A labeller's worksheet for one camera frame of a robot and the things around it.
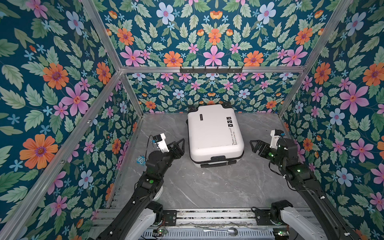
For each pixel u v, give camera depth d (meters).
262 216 0.74
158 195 0.78
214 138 0.80
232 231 0.70
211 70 0.93
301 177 0.49
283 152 0.56
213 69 0.93
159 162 0.55
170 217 0.74
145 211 0.62
